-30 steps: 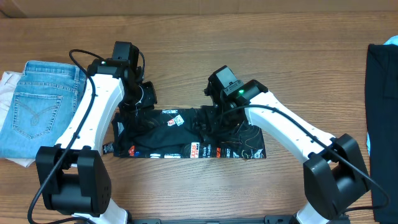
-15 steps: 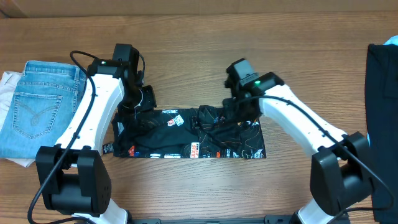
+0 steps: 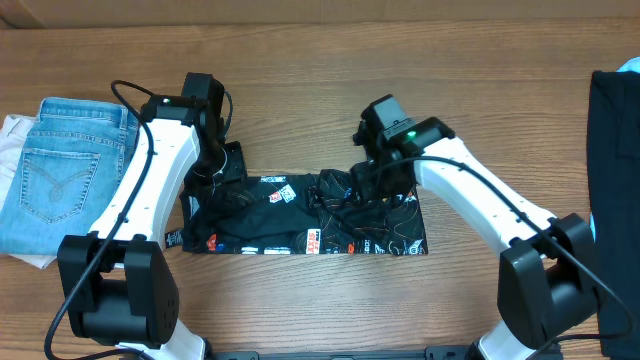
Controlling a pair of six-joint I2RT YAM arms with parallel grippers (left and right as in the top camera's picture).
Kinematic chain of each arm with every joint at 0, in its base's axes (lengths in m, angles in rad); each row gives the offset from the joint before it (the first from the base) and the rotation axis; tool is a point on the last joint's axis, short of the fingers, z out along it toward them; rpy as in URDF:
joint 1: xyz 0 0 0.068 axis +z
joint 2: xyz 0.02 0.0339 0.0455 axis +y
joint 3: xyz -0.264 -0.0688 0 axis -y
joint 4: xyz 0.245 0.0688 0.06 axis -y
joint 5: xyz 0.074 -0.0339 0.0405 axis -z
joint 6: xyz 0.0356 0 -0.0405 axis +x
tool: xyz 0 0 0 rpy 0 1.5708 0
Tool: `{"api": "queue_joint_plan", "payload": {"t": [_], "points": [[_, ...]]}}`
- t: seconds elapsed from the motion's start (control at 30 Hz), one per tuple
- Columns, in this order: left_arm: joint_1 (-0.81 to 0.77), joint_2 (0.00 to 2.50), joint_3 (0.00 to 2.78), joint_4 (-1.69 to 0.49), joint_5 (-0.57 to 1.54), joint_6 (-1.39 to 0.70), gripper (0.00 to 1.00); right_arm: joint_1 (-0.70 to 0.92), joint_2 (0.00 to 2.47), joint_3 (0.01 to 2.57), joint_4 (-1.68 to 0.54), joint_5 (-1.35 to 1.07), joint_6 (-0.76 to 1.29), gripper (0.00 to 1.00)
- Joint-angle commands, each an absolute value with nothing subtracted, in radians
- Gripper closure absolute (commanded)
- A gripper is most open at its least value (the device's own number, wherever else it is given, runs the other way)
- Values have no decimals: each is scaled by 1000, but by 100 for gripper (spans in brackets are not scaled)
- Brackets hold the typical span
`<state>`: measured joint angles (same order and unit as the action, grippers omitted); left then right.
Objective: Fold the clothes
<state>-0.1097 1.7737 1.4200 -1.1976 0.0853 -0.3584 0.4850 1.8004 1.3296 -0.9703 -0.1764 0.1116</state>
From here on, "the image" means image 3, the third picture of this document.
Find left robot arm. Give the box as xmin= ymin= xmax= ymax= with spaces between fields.
xmin=53 ymin=94 xmax=231 ymax=359

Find folded blue denim jeans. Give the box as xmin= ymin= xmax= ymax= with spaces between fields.
xmin=1 ymin=97 xmax=138 ymax=256

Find black garment pile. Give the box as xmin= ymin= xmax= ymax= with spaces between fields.
xmin=586 ymin=69 xmax=640 ymax=359

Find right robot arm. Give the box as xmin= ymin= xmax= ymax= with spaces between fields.
xmin=351 ymin=115 xmax=602 ymax=359

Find black orange patterned jersey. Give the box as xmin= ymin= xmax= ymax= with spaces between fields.
xmin=164 ymin=170 xmax=428 ymax=256

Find folded white garment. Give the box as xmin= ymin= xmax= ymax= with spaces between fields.
xmin=1 ymin=114 xmax=55 ymax=269

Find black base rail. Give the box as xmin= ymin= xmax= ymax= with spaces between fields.
xmin=205 ymin=345 xmax=480 ymax=360

